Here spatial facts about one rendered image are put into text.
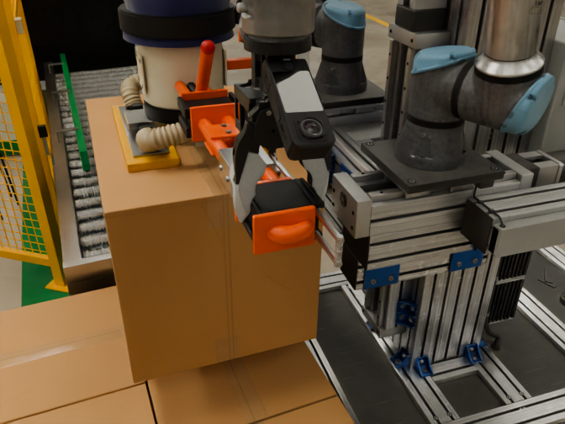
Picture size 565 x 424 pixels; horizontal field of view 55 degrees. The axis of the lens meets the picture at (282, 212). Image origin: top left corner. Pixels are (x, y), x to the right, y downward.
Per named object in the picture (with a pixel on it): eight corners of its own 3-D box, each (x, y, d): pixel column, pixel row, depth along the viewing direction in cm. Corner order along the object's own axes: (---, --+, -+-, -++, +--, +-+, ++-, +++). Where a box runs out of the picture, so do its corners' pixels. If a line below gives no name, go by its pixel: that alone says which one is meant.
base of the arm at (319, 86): (353, 77, 167) (356, 44, 162) (375, 92, 155) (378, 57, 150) (307, 82, 163) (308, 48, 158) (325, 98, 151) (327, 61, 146)
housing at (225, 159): (217, 177, 80) (215, 148, 77) (261, 171, 82) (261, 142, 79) (229, 199, 74) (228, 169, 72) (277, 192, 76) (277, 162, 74)
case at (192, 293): (108, 232, 159) (85, 98, 138) (241, 210, 171) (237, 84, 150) (133, 384, 110) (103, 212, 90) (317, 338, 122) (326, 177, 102)
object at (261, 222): (234, 219, 69) (233, 183, 66) (289, 209, 71) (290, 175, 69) (254, 256, 62) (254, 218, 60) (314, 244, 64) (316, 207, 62)
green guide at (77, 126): (50, 68, 346) (46, 54, 341) (67, 66, 349) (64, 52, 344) (63, 174, 218) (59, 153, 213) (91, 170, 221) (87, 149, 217)
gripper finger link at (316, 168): (322, 181, 72) (299, 122, 67) (342, 202, 67) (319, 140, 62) (302, 193, 72) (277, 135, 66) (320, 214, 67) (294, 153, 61)
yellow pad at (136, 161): (112, 113, 130) (108, 92, 128) (155, 108, 133) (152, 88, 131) (128, 174, 103) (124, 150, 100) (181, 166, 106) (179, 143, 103)
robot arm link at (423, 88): (427, 98, 121) (435, 35, 114) (483, 113, 112) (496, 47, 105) (394, 112, 114) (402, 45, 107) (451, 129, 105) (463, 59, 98)
